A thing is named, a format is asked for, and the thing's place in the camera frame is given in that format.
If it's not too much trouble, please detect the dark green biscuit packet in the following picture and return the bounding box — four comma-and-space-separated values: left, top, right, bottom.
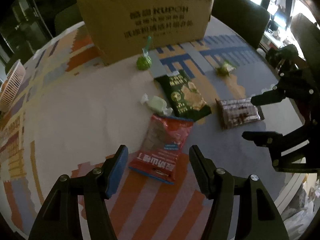
155, 70, 212, 121

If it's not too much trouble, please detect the green lollipop with stick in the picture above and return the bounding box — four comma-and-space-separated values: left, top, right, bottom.
136, 36, 152, 71

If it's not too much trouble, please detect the dark brown chocolate packet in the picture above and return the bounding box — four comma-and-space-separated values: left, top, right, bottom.
216, 98, 264, 129

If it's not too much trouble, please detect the small green pastry packet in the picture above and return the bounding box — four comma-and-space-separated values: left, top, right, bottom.
216, 61, 236, 76

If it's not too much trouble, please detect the black chair right side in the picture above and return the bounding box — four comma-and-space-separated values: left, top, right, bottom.
212, 0, 270, 49

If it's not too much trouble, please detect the black chair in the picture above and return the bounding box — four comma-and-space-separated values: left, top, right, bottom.
212, 0, 270, 49
54, 4, 83, 35

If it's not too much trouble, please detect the colourful patterned table mat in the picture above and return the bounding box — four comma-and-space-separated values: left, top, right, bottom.
1, 17, 305, 239

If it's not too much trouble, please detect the pink red hawthorn packet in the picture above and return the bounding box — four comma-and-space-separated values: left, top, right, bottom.
129, 114, 194, 184

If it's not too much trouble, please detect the white wrapped candy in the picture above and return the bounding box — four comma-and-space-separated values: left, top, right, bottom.
140, 94, 173, 116

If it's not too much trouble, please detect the pink plastic basket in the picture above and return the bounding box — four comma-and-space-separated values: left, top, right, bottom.
0, 59, 25, 112

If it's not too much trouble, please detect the brown cardboard box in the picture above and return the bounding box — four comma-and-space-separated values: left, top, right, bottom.
77, 0, 214, 66

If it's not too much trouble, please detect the black chair far left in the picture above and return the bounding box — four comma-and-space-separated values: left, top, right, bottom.
54, 4, 83, 35

